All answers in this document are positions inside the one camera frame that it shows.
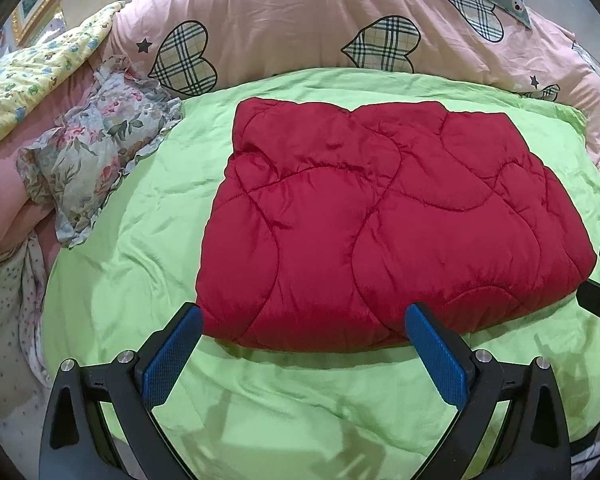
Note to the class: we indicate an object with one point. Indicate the yellow floral quilt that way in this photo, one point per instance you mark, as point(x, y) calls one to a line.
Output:
point(30, 75)

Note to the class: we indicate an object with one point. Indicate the white dotted sheet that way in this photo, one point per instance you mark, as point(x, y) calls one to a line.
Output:
point(10, 310)

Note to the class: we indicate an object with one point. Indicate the gold picture frame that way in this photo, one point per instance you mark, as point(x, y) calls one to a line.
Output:
point(35, 5)

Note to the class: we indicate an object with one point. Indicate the floral ruffled pillow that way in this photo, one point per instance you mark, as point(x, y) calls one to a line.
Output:
point(95, 150)

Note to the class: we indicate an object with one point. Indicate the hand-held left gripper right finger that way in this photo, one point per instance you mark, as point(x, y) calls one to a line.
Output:
point(437, 355)

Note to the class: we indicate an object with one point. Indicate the pink bed sheet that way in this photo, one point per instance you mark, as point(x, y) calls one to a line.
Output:
point(5, 185)

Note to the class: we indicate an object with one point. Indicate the red quilted jacket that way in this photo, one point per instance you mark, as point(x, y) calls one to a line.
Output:
point(380, 220)

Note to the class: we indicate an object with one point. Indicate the pink quilt with plaid hearts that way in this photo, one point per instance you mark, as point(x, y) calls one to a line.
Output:
point(260, 10)

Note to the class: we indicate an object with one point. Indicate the green blanket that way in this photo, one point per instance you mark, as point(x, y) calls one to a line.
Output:
point(145, 260)

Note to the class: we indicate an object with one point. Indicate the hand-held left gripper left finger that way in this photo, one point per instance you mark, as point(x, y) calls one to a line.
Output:
point(172, 355)

